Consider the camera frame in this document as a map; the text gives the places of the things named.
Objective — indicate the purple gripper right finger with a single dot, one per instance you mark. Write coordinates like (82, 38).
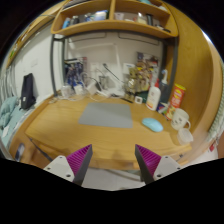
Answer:
(153, 166)

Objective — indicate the wooden wall shelf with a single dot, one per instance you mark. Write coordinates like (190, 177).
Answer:
(151, 17)

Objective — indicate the light blue computer mouse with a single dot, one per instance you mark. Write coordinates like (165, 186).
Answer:
(152, 124)

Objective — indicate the teal bedding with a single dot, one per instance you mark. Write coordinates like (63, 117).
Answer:
(10, 115)

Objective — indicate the small white cube clock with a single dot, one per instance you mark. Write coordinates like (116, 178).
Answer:
(138, 100)

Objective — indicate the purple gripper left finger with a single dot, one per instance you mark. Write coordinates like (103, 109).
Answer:
(72, 168)

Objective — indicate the clear plastic container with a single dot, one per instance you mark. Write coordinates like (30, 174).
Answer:
(184, 136)

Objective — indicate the white charger with cables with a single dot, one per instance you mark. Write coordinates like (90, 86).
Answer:
(82, 85)

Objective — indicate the red snack canister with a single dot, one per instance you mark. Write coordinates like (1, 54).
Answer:
(177, 96)

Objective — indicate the white lotion bottle red cap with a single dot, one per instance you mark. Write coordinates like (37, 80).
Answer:
(153, 97)

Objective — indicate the dark spray bottle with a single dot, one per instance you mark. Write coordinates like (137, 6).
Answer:
(164, 87)

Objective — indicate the wooden desk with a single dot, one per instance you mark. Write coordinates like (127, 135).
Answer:
(53, 129)

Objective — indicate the white mug with print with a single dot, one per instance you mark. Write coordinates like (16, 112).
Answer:
(180, 119)

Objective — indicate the grey mouse pad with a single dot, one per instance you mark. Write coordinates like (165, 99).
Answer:
(107, 115)

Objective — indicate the black backpack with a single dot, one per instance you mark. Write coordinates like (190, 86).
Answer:
(27, 94)

